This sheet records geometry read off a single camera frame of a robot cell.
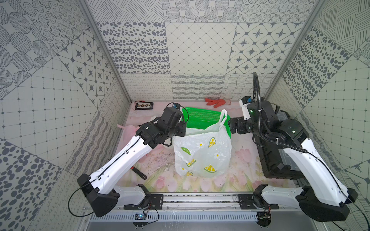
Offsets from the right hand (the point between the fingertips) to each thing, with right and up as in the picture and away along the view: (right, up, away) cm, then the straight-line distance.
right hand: (238, 122), depth 65 cm
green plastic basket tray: (-13, 0, +49) cm, 51 cm away
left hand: (-23, -2, +4) cm, 24 cm away
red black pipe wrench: (-53, -31, +18) cm, 64 cm away
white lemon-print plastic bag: (-15, -15, +9) cm, 23 cm away
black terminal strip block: (-61, +11, +52) cm, 81 cm away
